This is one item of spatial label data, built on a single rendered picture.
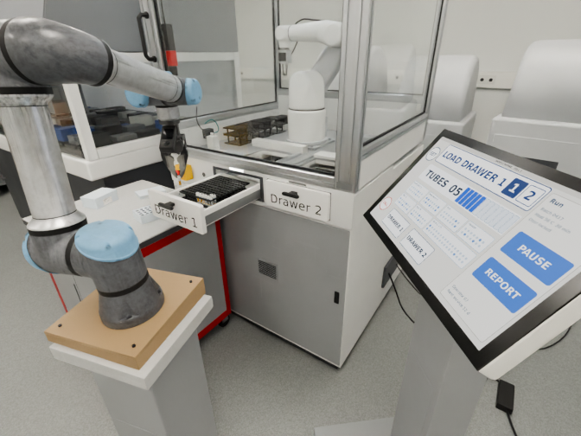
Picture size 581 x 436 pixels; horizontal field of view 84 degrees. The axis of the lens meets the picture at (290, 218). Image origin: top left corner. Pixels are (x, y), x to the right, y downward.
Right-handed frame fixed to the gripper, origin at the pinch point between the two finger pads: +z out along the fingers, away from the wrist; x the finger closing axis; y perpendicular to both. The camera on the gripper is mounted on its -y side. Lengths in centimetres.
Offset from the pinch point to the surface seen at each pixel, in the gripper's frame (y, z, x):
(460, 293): -80, -3, -61
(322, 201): -14, 9, -52
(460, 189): -61, -14, -71
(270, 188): 1.5, 8.3, -34.2
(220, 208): -9.8, 10.6, -15.0
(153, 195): -1.9, 6.9, 10.0
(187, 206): -14.6, 6.4, -4.3
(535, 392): -41, 99, -147
